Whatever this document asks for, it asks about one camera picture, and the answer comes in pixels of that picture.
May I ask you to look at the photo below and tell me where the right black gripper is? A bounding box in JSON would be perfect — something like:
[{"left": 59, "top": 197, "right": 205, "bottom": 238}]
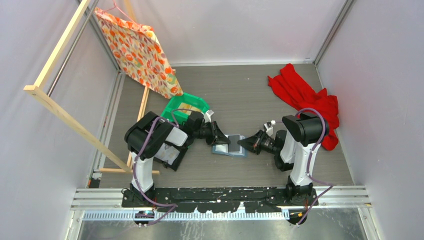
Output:
[{"left": 238, "top": 130, "right": 280, "bottom": 156}]

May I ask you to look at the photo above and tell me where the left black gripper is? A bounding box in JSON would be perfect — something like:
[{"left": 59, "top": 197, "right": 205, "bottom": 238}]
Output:
[{"left": 193, "top": 120, "right": 231, "bottom": 146}]

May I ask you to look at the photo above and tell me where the grey credit card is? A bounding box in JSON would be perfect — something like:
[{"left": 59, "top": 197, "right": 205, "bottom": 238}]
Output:
[{"left": 227, "top": 134, "right": 241, "bottom": 154}]

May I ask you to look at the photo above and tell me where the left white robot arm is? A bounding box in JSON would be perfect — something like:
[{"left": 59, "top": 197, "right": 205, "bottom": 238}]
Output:
[{"left": 121, "top": 110, "right": 231, "bottom": 208}]

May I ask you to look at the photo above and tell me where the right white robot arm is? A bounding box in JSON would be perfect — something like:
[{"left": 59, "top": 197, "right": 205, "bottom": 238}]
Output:
[{"left": 237, "top": 108, "right": 330, "bottom": 205}]

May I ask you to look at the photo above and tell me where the green plastic bin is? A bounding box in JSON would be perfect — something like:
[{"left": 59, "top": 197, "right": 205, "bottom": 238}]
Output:
[{"left": 160, "top": 93, "right": 211, "bottom": 124}]

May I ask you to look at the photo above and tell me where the black tray with paper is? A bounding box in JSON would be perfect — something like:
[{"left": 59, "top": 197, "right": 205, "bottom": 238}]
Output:
[{"left": 153, "top": 143, "right": 189, "bottom": 172}]

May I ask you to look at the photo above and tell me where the red cloth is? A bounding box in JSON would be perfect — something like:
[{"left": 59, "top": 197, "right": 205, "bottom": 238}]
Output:
[{"left": 267, "top": 63, "right": 340, "bottom": 151}]

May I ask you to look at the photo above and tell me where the floral orange fabric bag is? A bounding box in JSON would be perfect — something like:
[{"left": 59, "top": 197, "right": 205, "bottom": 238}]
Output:
[{"left": 93, "top": 7, "right": 184, "bottom": 99}]

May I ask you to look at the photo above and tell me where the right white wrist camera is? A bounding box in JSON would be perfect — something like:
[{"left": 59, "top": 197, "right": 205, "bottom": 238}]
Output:
[{"left": 263, "top": 120, "right": 277, "bottom": 136}]

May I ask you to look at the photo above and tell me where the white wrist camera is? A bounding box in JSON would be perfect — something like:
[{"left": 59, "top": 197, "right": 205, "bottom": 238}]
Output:
[
  {"left": 263, "top": 120, "right": 277, "bottom": 136},
  {"left": 203, "top": 109, "right": 215, "bottom": 123}
]

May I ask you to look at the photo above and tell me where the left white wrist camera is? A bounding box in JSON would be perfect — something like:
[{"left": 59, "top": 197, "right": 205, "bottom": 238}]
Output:
[{"left": 203, "top": 109, "right": 215, "bottom": 123}]

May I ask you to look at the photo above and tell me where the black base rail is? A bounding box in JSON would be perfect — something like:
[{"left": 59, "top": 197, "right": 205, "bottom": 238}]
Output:
[{"left": 120, "top": 186, "right": 319, "bottom": 214}]

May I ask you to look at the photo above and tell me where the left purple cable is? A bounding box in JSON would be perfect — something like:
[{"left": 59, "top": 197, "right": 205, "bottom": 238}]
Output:
[{"left": 131, "top": 108, "right": 200, "bottom": 228}]

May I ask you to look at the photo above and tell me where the wooden frame rack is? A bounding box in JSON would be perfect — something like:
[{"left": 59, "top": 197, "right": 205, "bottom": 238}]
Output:
[{"left": 23, "top": 0, "right": 161, "bottom": 175}]

